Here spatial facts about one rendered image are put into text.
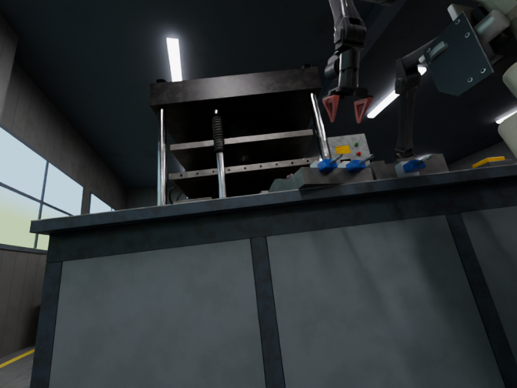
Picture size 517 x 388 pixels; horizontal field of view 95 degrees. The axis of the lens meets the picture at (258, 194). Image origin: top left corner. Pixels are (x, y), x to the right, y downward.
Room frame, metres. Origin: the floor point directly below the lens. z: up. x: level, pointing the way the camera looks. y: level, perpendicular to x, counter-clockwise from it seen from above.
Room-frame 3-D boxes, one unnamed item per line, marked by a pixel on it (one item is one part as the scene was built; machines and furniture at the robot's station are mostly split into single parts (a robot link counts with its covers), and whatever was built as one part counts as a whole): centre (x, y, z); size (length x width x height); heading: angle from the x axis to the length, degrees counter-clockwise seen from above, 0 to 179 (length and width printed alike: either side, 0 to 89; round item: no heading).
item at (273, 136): (1.97, 0.08, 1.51); 1.10 x 0.70 x 0.05; 92
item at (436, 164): (1.04, -0.54, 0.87); 0.50 x 0.26 x 0.14; 2
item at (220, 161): (1.56, 0.24, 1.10); 0.05 x 0.05 x 1.30
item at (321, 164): (0.68, -0.22, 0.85); 0.13 x 0.05 x 0.05; 19
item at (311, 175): (0.95, -0.18, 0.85); 0.50 x 0.26 x 0.11; 19
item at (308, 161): (1.96, 0.08, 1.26); 1.10 x 0.74 x 0.05; 92
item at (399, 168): (0.70, -0.50, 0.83); 0.13 x 0.05 x 0.05; 4
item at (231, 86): (1.91, 0.08, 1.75); 1.30 x 0.84 x 0.61; 92
